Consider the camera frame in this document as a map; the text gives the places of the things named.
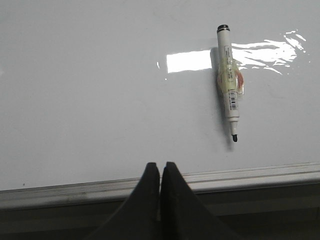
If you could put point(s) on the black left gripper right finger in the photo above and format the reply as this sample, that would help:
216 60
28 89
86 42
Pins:
183 215

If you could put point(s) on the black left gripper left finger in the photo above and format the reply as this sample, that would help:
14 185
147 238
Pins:
136 219

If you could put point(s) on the white whiteboard marker with tape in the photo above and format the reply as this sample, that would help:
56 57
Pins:
230 79

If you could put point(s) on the white whiteboard with aluminium frame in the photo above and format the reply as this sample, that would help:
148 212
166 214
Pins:
93 90

